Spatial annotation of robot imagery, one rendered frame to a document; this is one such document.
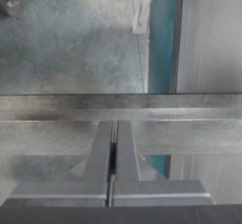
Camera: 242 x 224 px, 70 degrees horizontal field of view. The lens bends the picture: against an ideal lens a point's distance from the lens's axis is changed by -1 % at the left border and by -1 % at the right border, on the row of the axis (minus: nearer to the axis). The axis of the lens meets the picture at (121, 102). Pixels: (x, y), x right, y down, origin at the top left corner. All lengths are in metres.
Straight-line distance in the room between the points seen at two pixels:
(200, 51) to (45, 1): 0.89
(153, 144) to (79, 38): 0.81
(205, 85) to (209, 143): 0.06
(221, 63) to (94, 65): 0.77
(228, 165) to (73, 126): 0.18
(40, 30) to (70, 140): 0.86
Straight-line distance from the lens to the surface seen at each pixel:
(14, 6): 1.00
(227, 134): 0.19
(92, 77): 0.92
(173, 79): 0.19
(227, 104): 0.20
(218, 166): 0.24
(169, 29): 0.23
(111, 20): 0.92
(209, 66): 0.19
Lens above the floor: 0.91
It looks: 76 degrees down
